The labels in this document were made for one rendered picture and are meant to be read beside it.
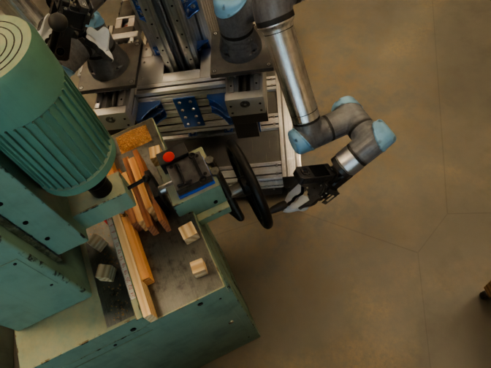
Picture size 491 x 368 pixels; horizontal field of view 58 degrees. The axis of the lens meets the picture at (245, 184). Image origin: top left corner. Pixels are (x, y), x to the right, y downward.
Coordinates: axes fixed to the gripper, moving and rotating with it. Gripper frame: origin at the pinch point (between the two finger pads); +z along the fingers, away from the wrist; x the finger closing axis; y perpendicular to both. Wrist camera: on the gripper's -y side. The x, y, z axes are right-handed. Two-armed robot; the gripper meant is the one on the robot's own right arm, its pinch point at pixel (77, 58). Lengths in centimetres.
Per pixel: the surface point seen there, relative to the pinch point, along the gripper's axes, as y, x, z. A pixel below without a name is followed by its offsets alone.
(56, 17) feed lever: 8.9, -6.3, 1.7
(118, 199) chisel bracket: -24.3, 12.0, 18.6
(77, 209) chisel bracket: -29.4, 4.1, 17.2
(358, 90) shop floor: -26, 171, -58
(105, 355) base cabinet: -72, 18, 38
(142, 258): -34.0, 18.4, 29.6
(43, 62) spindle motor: 10.7, -11.6, 19.0
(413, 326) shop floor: -56, 135, 61
